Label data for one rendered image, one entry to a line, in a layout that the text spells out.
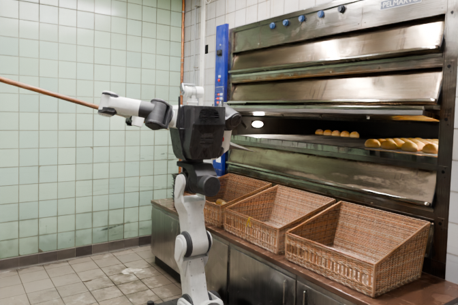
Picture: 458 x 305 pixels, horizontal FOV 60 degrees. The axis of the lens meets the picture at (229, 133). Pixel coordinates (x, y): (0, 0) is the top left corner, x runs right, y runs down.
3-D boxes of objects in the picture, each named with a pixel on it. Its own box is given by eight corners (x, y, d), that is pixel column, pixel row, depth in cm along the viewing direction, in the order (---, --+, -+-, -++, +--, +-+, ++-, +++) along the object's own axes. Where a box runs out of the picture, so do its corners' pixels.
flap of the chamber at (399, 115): (217, 110, 335) (235, 114, 347) (422, 115, 189) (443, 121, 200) (217, 107, 335) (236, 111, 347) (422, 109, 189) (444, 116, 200)
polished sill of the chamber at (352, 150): (235, 139, 349) (236, 134, 349) (442, 164, 202) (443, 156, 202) (230, 139, 346) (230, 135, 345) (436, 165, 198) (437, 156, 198)
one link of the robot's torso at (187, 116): (235, 163, 219) (236, 98, 218) (178, 165, 201) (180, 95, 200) (209, 157, 244) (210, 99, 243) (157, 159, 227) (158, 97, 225)
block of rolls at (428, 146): (413, 144, 287) (414, 137, 287) (486, 150, 248) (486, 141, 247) (360, 146, 252) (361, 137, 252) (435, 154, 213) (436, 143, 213)
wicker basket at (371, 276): (339, 244, 246) (341, 199, 244) (430, 275, 200) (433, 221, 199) (282, 259, 217) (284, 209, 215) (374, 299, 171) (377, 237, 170)
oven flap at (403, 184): (229, 164, 346) (236, 142, 349) (432, 208, 199) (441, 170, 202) (225, 162, 344) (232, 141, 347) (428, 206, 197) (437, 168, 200)
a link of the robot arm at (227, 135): (231, 156, 255) (236, 126, 244) (221, 164, 245) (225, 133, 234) (216, 149, 260) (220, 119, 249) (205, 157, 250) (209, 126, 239)
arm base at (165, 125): (161, 135, 219) (170, 130, 210) (140, 126, 213) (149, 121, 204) (166, 110, 225) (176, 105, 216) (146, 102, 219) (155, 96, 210)
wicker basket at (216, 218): (228, 203, 344) (230, 172, 343) (272, 218, 299) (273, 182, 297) (179, 210, 316) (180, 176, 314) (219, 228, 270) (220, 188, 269)
